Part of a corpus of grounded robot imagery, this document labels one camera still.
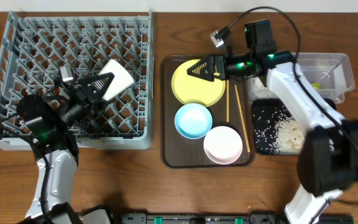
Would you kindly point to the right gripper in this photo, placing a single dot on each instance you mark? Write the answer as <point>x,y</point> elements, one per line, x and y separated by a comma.
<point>210,62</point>

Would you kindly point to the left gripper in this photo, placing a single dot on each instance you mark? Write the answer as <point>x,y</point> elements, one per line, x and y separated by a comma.
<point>84,94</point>

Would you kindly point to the white cup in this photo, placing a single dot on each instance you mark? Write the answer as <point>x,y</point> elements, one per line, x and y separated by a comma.
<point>122,79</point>

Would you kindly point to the light blue bowl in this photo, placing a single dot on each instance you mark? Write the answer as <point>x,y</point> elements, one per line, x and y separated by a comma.
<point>193,121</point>

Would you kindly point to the white bowl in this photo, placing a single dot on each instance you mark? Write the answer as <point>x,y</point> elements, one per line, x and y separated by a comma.
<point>223,145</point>

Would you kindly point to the green wrapper packet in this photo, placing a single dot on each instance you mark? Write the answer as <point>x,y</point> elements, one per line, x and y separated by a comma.
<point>316,86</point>

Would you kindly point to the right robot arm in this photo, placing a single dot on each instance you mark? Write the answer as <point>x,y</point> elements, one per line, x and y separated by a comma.
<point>328,162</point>

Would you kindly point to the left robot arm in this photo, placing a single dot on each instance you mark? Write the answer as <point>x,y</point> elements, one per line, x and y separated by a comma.
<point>56,150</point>

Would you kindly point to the black waste tray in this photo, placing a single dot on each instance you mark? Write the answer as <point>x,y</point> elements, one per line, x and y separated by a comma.
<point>266,124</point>

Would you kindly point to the left wooden chopstick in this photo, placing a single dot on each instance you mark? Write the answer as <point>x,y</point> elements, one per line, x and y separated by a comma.
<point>227,101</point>

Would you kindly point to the wooden chopstick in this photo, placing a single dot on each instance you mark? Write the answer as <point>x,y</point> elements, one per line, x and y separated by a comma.
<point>242,119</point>
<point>227,101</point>

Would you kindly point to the yellow plate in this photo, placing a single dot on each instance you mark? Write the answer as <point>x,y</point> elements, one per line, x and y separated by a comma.
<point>188,89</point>

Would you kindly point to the brown serving tray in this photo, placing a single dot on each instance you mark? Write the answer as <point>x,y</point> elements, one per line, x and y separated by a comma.
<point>179,152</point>

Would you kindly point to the right wooden chopstick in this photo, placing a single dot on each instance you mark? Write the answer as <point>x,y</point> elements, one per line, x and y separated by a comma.
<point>242,119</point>

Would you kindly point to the grey dish rack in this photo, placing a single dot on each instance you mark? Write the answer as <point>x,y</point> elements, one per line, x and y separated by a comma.
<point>34,48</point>

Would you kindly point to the spilled rice pile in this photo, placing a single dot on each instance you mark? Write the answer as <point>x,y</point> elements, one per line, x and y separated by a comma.
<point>287,137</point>

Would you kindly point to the clear plastic bin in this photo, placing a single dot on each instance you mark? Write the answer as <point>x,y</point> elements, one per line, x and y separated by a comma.
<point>332,71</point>

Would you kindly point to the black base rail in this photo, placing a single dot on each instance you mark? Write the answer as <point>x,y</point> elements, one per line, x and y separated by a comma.
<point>253,218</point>

